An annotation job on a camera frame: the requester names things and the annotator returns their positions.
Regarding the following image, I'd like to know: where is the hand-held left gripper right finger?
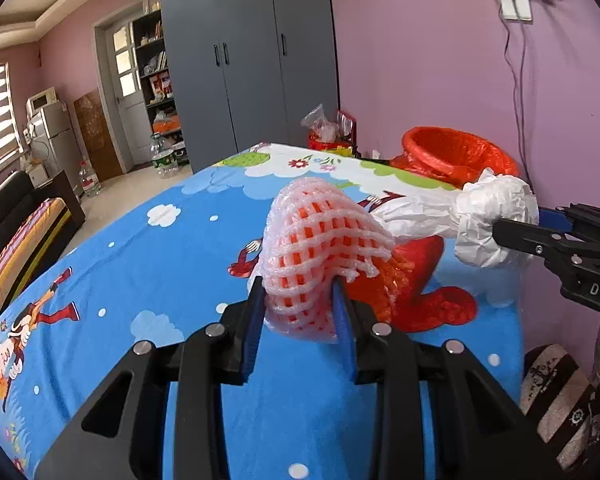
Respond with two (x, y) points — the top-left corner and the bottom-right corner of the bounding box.
(332, 280), (563, 480)

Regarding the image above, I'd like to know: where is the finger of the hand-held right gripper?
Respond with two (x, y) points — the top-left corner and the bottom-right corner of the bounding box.
(537, 203), (600, 242)
(492, 216), (600, 273)

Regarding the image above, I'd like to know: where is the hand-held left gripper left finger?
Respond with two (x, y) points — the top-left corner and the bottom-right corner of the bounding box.
(35, 276), (266, 480)

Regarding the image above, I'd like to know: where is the pink foam fruit net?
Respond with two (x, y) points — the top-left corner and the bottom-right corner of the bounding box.
(257, 176), (396, 345)

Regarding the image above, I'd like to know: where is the red trash bin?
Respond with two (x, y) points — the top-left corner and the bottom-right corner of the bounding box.
(387, 126), (522, 191)

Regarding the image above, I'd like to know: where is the striped anchor print cushion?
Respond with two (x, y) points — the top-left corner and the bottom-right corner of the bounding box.
(520, 342), (600, 466)

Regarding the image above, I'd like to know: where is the blue cartoon printed sheet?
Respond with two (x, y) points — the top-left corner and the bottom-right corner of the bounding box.
(0, 142), (526, 480)

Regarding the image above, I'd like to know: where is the water bottle green label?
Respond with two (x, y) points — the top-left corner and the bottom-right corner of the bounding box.
(151, 133), (178, 179)

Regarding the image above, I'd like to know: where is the red packet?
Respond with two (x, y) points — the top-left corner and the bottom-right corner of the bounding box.
(336, 109), (357, 143)

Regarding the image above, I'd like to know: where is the clear plastic bag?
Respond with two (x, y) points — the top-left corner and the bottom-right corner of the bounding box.
(300, 104), (341, 143)

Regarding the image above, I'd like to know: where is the water bottle red label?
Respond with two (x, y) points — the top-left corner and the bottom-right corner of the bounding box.
(78, 161), (102, 198)

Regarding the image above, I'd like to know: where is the striped sofa cushion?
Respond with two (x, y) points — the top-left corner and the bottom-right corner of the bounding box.
(0, 197), (73, 331)

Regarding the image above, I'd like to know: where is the brown wooden board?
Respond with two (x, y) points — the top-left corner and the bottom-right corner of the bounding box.
(73, 87), (126, 181)

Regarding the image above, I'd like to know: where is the black bookshelf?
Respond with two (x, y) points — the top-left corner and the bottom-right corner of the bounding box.
(132, 7), (191, 163)

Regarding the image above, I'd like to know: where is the grey wardrobe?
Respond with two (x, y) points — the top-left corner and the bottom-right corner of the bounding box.
(159, 0), (340, 173)

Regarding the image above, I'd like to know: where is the grey door with windows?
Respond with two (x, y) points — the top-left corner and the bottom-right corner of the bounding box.
(94, 10), (151, 171)

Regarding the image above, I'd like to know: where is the silver fridge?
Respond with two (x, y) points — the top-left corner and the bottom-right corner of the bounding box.
(27, 102), (83, 186)

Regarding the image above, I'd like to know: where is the white microwave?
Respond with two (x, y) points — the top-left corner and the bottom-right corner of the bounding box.
(26, 87), (58, 113)

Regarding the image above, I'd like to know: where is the black cable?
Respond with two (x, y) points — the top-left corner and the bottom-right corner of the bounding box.
(502, 20), (536, 186)

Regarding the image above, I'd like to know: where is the white wall socket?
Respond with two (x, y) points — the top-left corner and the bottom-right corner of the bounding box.
(497, 0), (535, 23)

